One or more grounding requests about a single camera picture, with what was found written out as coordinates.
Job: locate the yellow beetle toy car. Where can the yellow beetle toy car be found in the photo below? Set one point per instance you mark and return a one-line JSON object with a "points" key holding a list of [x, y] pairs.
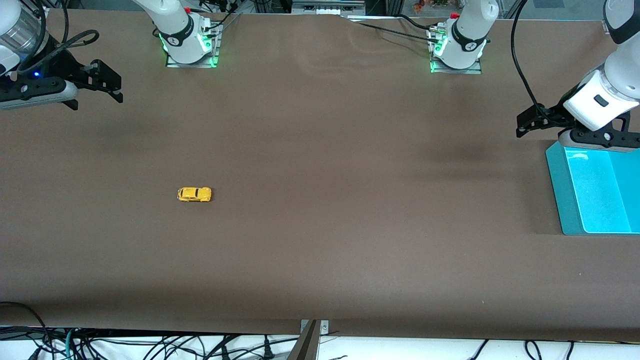
{"points": [[194, 194]]}

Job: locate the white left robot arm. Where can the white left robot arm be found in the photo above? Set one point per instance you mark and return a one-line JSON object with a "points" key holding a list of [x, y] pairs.
{"points": [[467, 40]]}

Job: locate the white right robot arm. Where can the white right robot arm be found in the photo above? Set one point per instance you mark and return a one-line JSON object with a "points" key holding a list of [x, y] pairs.
{"points": [[177, 35]]}

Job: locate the teal plastic bin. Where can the teal plastic bin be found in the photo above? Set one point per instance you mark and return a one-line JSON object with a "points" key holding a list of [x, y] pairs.
{"points": [[600, 200]]}

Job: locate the orange background object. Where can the orange background object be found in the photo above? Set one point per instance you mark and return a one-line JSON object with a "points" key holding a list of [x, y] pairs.
{"points": [[419, 6]]}

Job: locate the grey power strip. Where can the grey power strip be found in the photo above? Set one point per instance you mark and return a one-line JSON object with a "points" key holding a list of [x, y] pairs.
{"points": [[325, 7]]}

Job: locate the brown table cover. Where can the brown table cover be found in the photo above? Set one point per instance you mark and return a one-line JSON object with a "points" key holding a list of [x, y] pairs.
{"points": [[320, 225]]}

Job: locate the dark table support beam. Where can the dark table support beam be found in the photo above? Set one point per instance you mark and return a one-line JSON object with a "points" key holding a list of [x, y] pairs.
{"points": [[306, 347]]}

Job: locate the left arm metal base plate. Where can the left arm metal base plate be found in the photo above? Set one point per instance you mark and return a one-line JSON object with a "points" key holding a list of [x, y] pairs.
{"points": [[475, 70]]}

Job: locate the metal table corner bracket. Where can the metal table corner bracket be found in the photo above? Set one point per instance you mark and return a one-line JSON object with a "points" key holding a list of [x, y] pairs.
{"points": [[606, 26]]}

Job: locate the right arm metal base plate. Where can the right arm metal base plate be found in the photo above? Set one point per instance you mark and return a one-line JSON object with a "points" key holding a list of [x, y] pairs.
{"points": [[212, 59]]}

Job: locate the aluminium frame post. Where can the aluminium frame post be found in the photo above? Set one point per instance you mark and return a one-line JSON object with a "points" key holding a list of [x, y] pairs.
{"points": [[394, 6]]}

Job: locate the small metal edge bracket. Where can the small metal edge bracket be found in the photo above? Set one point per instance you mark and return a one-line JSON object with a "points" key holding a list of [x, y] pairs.
{"points": [[325, 327]]}

